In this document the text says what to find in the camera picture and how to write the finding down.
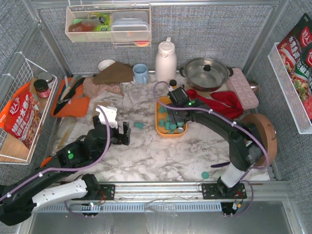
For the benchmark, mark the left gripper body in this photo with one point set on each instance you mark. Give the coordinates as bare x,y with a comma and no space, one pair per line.
118,136

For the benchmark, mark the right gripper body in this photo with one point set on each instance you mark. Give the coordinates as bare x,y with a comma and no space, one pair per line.
174,114

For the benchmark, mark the orange storage basket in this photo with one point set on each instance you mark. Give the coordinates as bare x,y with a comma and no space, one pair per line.
161,130

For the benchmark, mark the tan felt coaster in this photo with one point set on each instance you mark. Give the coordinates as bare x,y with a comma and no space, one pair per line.
103,103

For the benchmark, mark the red cloth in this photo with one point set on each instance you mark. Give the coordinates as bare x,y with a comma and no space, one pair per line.
225,102

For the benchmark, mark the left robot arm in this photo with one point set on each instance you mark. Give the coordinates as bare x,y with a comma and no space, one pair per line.
19,200

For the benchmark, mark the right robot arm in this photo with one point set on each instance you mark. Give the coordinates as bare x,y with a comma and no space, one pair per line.
245,145

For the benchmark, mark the white mesh basket right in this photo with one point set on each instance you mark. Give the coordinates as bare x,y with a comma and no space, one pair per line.
297,110

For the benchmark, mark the small orange bottle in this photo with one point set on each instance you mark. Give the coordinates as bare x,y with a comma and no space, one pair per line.
173,83

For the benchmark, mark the orange cutting board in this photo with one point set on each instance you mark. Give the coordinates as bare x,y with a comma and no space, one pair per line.
77,107

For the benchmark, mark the steel pot with lid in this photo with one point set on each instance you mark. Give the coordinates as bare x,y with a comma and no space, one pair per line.
205,74

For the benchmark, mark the white thermos jug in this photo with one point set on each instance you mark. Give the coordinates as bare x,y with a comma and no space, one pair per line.
166,61

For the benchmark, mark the striped pink cloth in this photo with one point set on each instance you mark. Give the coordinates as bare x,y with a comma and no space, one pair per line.
92,90

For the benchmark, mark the light blue mug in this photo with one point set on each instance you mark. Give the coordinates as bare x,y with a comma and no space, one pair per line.
141,74

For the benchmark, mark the black kitchen knife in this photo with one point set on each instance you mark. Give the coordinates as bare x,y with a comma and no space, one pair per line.
65,97

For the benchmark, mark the brown cloth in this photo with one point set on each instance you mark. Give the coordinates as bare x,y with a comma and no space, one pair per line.
116,73

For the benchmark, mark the orange cup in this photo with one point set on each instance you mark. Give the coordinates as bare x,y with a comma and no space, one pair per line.
45,161

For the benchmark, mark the pink egg tray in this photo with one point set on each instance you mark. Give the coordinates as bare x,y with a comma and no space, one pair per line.
240,86

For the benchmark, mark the white bowl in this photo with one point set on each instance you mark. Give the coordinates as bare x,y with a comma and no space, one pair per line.
105,64

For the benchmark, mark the red lidded jar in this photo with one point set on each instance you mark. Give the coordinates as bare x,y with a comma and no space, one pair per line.
42,89

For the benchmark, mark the silver lidded jar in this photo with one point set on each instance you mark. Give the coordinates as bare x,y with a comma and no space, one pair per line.
48,77

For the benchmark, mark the purple spatula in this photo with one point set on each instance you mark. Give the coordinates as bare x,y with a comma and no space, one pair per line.
219,165

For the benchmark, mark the orange snack bag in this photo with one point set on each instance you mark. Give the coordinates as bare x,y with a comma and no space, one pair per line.
19,117

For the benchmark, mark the clear plastic containers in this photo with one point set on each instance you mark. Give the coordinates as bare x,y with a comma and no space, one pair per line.
130,26

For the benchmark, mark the round wooden board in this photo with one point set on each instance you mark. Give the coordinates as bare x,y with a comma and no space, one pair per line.
267,133

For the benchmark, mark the green snack packet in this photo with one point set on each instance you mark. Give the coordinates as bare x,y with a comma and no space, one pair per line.
104,19

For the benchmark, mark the red seasoning packets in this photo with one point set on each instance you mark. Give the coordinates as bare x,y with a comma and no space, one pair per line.
295,50

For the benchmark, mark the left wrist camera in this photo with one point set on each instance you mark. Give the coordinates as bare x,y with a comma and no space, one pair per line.
107,115

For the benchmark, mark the white wire basket left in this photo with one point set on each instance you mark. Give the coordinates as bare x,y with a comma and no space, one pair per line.
13,151

